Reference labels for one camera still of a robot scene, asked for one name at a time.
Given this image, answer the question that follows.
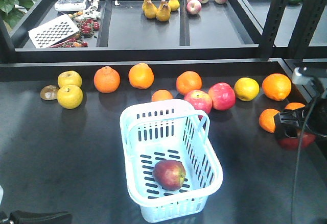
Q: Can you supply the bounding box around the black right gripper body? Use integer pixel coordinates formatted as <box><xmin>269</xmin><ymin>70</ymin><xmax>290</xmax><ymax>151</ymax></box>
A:
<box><xmin>274</xmin><ymin>104</ymin><xmax>326</xmax><ymax>139</ymax></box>

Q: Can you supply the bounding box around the dark red apple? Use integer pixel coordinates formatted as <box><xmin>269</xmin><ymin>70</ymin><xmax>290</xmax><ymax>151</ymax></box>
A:
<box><xmin>152</xmin><ymin>160</ymin><xmax>186</xmax><ymax>191</ymax></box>
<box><xmin>277</xmin><ymin>129</ymin><xmax>316</xmax><ymax>150</ymax></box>

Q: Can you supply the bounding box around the light blue plastic basket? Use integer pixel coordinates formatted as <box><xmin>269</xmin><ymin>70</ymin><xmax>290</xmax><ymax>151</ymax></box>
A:
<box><xmin>120</xmin><ymin>99</ymin><xmax>223</xmax><ymax>223</ymax></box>

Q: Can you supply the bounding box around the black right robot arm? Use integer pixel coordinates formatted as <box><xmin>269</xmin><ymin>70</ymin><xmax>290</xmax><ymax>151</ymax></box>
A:
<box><xmin>274</xmin><ymin>67</ymin><xmax>326</xmax><ymax>140</ymax></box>

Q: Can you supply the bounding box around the small orange behind basket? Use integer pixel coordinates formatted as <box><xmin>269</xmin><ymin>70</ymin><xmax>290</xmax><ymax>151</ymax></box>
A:
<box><xmin>151</xmin><ymin>89</ymin><xmax>173</xmax><ymax>102</ymax></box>

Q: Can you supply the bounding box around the orange beside divider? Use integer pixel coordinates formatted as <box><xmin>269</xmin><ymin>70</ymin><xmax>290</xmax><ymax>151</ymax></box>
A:
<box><xmin>285</xmin><ymin>102</ymin><xmax>305</xmax><ymax>110</ymax></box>

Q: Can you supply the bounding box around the orange front small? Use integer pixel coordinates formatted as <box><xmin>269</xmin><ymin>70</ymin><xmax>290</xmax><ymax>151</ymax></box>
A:
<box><xmin>259</xmin><ymin>108</ymin><xmax>279</xmax><ymax>133</ymax></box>

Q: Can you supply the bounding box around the large orange with navel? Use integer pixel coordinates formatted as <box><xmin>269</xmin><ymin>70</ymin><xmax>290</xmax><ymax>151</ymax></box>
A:
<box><xmin>262</xmin><ymin>73</ymin><xmax>291</xmax><ymax>101</ymax></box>

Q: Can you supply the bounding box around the yellow round citrus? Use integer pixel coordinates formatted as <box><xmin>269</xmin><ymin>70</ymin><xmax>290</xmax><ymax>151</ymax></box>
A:
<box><xmin>234</xmin><ymin>77</ymin><xmax>260</xmax><ymax>102</ymax></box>

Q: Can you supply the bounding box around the pink-red apple right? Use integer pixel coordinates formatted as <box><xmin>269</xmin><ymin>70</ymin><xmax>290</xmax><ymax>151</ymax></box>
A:
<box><xmin>208</xmin><ymin>82</ymin><xmax>236</xmax><ymax>111</ymax></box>

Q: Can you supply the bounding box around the pink-red apple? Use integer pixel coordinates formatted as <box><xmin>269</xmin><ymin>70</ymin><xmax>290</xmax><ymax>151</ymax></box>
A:
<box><xmin>208</xmin><ymin>82</ymin><xmax>236</xmax><ymax>111</ymax></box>
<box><xmin>183</xmin><ymin>90</ymin><xmax>213</xmax><ymax>114</ymax></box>

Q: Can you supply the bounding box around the pink-red apple left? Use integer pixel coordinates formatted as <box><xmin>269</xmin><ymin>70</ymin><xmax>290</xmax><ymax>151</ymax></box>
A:
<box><xmin>183</xmin><ymin>90</ymin><xmax>213</xmax><ymax>114</ymax></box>

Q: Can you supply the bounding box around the orange behind pink apple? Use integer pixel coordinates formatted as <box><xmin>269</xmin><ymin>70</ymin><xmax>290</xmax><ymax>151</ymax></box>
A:
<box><xmin>176</xmin><ymin>71</ymin><xmax>202</xmax><ymax>95</ymax></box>

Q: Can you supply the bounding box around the orange back centre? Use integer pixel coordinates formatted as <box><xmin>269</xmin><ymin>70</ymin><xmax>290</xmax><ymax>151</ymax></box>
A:
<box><xmin>128</xmin><ymin>63</ymin><xmax>154</xmax><ymax>89</ymax></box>

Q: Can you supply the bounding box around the brown pear cluster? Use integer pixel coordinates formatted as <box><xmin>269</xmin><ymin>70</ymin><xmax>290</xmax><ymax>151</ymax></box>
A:
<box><xmin>142</xmin><ymin>0</ymin><xmax>180</xmax><ymax>22</ymax></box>

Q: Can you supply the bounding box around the orange with navel left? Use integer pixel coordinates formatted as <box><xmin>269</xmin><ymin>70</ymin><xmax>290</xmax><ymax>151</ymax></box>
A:
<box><xmin>94</xmin><ymin>66</ymin><xmax>121</xmax><ymax>93</ymax></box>

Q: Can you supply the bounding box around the yellow pear-apple front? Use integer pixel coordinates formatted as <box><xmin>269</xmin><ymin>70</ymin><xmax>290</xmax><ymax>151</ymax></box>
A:
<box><xmin>57</xmin><ymin>85</ymin><xmax>83</xmax><ymax>109</ymax></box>

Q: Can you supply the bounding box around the yellow pear-apple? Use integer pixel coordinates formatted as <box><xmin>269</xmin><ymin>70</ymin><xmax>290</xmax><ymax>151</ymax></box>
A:
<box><xmin>57</xmin><ymin>70</ymin><xmax>82</xmax><ymax>88</ymax></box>
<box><xmin>57</xmin><ymin>85</ymin><xmax>83</xmax><ymax>109</ymax></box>

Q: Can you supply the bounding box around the cherry tomato pile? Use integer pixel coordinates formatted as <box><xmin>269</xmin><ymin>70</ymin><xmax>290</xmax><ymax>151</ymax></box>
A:
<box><xmin>66</xmin><ymin>11</ymin><xmax>100</xmax><ymax>47</ymax></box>

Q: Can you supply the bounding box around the yellow pear-apple back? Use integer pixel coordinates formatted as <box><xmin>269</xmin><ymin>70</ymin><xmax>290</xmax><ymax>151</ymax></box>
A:
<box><xmin>57</xmin><ymin>70</ymin><xmax>82</xmax><ymax>88</ymax></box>

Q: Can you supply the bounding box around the white kitchen scale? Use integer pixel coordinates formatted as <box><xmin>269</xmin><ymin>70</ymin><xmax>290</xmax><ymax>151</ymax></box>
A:
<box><xmin>55</xmin><ymin>0</ymin><xmax>87</xmax><ymax>12</ymax></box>

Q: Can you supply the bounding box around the brown mushroom-like fruit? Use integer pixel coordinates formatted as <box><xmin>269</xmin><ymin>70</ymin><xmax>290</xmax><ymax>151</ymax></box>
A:
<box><xmin>40</xmin><ymin>85</ymin><xmax>59</xmax><ymax>101</ymax></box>

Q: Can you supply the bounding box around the black perforated upright post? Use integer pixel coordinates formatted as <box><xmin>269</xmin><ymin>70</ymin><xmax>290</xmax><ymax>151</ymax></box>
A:
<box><xmin>257</xmin><ymin>0</ymin><xmax>326</xmax><ymax>59</ymax></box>

